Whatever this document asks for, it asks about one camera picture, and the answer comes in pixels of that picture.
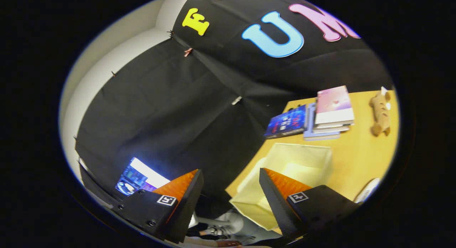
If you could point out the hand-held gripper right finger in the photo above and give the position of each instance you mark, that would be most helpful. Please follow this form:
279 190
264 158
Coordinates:
276 205

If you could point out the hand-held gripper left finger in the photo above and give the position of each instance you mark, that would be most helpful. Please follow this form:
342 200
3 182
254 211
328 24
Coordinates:
188 205

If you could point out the cream fabric storage box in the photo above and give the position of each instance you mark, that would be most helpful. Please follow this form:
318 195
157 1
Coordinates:
302 159

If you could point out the white shoe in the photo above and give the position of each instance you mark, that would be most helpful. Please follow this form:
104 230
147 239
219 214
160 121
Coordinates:
367 191

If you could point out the grey swivel chair base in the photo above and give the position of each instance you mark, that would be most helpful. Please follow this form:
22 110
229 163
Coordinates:
235 223

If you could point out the computer monitor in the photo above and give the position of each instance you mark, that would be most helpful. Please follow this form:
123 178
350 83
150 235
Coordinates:
139 176

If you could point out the dark blue book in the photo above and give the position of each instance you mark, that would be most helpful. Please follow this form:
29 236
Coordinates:
286 123

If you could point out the light blue book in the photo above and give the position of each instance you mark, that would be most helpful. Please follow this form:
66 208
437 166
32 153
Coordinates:
309 123

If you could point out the black backdrop cloth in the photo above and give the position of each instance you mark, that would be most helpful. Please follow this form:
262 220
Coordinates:
160 109

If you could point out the silver clip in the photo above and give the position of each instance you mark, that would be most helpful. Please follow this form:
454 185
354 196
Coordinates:
236 100

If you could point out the pink cover book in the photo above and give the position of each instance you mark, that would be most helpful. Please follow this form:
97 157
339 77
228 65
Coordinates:
333 103

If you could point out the brown bread plush toy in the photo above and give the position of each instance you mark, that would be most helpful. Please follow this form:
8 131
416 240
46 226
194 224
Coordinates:
380 112

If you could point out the copper clip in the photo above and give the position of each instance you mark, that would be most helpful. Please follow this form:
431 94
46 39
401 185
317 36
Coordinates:
188 52

